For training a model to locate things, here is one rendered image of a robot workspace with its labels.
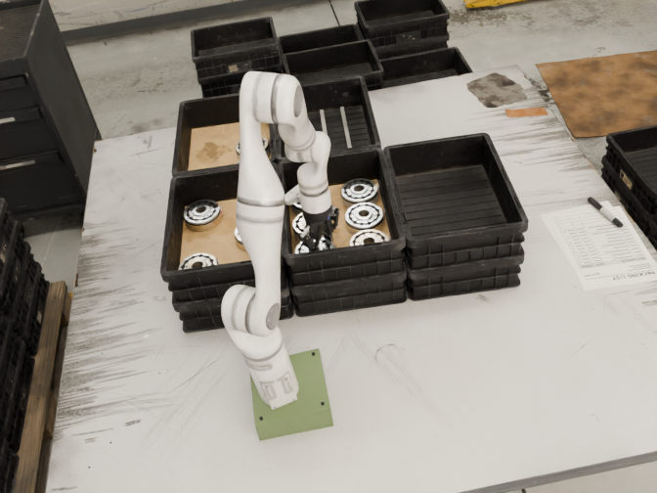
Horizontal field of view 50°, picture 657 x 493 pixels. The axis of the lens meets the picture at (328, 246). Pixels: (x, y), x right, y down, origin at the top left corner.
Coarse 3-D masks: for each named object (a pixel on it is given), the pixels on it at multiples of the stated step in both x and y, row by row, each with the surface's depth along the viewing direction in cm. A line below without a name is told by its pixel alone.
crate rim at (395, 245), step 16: (288, 160) 198; (384, 160) 194; (384, 176) 188; (400, 224) 174; (400, 240) 170; (288, 256) 170; (304, 256) 169; (320, 256) 170; (336, 256) 170; (352, 256) 171
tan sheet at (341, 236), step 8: (376, 184) 202; (336, 192) 202; (336, 200) 199; (344, 208) 196; (344, 216) 193; (344, 224) 191; (384, 224) 189; (336, 232) 189; (344, 232) 189; (384, 232) 187; (296, 240) 189; (336, 240) 187; (344, 240) 187
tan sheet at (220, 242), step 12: (228, 204) 202; (228, 216) 199; (216, 228) 196; (228, 228) 195; (192, 240) 193; (204, 240) 192; (216, 240) 192; (228, 240) 191; (192, 252) 189; (204, 252) 189; (216, 252) 188; (228, 252) 188; (240, 252) 187
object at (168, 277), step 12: (228, 168) 198; (276, 168) 196; (168, 204) 189; (168, 216) 186; (168, 228) 182; (168, 240) 179; (228, 264) 170; (240, 264) 170; (168, 276) 170; (180, 276) 170; (192, 276) 170; (204, 276) 171
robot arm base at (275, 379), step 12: (276, 360) 148; (288, 360) 154; (252, 372) 151; (264, 372) 150; (276, 372) 150; (288, 372) 154; (264, 384) 152; (276, 384) 153; (288, 384) 155; (264, 396) 157; (276, 396) 156; (288, 396) 157
